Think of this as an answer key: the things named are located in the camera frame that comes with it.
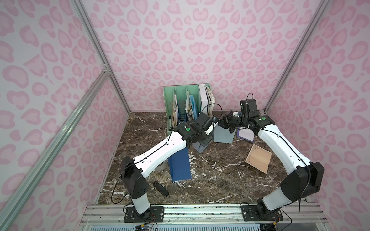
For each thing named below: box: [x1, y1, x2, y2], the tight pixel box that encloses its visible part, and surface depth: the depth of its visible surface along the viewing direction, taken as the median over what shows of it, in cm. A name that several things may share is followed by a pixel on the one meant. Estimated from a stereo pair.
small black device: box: [152, 180, 170, 198], surface depth 82 cm
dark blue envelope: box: [168, 147, 192, 182], surface depth 92 cm
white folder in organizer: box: [198, 84, 209, 115], surface depth 98 cm
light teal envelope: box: [213, 124, 237, 144], surface depth 103 cm
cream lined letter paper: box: [245, 144, 273, 175], surface depth 94 cm
